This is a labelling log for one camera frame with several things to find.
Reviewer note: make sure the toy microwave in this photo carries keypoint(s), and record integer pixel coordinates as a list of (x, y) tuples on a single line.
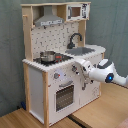
[(77, 11)]

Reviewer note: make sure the red stove knob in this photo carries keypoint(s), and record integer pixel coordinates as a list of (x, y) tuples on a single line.
[(74, 68), (56, 75)]

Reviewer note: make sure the grey toy sink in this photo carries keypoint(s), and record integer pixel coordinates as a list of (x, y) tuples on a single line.
[(79, 51)]

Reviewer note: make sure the black toy faucet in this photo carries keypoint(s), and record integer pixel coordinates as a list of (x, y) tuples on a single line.
[(71, 44)]

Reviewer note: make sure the toy oven door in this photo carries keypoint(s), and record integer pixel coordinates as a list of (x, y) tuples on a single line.
[(63, 99)]

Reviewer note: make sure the grey range hood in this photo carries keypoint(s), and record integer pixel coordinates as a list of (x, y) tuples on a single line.
[(48, 18)]

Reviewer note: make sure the toy fridge door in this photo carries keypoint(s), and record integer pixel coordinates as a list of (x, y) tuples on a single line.
[(89, 91)]

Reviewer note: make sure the right red stove knob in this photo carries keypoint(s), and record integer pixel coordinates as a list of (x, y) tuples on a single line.
[(74, 68)]

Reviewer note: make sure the black stovetop red burners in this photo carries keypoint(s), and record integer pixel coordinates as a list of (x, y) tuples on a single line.
[(58, 59)]

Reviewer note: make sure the left red stove knob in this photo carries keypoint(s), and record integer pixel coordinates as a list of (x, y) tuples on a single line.
[(56, 75)]

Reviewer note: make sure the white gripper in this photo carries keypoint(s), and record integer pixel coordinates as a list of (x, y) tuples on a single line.
[(85, 66)]

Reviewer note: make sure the small metal pot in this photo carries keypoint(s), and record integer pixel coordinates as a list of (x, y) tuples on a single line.
[(47, 56)]

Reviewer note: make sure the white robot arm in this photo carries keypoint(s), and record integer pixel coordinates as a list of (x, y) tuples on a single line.
[(104, 72)]

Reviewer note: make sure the wooden toy kitchen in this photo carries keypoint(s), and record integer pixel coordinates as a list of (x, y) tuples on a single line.
[(38, 78)]

